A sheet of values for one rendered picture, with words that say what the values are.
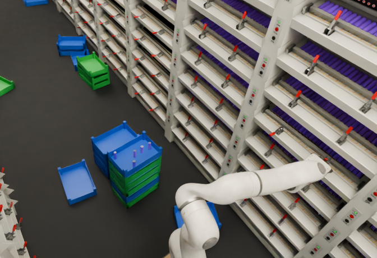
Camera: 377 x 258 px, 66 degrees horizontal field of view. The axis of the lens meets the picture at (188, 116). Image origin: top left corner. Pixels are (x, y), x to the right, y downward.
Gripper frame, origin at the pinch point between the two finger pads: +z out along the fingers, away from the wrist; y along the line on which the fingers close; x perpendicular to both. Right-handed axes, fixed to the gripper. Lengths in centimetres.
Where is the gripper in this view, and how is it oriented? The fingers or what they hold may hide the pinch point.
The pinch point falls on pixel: (326, 159)
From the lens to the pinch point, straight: 146.8
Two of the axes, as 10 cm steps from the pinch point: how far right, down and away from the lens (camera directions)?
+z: 7.6, -1.9, 6.3
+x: 2.8, -7.7, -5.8
